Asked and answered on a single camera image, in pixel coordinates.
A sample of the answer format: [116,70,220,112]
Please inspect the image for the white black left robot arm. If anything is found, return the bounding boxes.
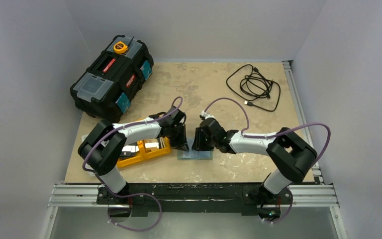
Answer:
[78,107,189,204]

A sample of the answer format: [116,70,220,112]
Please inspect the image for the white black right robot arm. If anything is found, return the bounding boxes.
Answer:
[192,118,317,203]

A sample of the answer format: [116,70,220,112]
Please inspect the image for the stack of tan cards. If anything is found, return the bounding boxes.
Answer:
[144,137,166,152]

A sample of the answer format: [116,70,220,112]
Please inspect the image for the yellow bin with tan cards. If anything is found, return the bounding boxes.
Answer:
[137,137,172,161]

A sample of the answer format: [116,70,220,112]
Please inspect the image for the yellow bin with black cards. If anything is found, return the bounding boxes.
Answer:
[116,143,145,168]

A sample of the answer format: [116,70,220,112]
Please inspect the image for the stack of black cards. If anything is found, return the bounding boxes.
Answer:
[120,145,139,159]

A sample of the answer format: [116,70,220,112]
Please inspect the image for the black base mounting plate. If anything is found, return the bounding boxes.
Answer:
[96,182,292,219]

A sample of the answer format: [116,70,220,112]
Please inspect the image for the black plastic toolbox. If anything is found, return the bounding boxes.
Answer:
[70,35,154,122]

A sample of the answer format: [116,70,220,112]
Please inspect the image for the white plastic tray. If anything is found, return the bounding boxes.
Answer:
[79,133,94,151]

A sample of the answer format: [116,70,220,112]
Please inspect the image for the yellow tape measure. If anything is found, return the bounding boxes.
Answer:
[113,41,129,54]

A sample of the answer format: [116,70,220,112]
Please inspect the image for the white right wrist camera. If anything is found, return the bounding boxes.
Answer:
[199,111,215,120]

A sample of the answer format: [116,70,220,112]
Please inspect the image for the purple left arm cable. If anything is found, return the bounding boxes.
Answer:
[82,96,184,232]

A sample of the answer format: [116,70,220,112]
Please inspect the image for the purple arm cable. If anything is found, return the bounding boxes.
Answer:
[82,96,184,232]
[200,97,332,225]

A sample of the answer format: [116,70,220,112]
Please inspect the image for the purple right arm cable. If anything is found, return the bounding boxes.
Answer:
[200,97,332,225]

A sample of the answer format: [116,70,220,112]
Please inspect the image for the black coiled usb cable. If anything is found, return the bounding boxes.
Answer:
[226,64,282,112]

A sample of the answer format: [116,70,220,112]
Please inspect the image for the aluminium frame rail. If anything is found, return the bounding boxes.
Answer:
[49,61,348,239]

